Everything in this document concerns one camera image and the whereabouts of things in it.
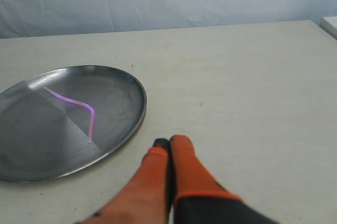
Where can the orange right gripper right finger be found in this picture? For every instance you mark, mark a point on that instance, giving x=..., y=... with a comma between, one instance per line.
x=199, y=197

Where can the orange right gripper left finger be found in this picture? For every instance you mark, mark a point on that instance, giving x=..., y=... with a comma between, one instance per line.
x=146, y=197

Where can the purple translucent plastic tube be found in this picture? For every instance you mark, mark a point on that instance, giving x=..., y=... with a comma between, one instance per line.
x=79, y=103

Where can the round stainless steel plate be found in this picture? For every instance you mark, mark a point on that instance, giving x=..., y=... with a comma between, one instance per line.
x=43, y=137

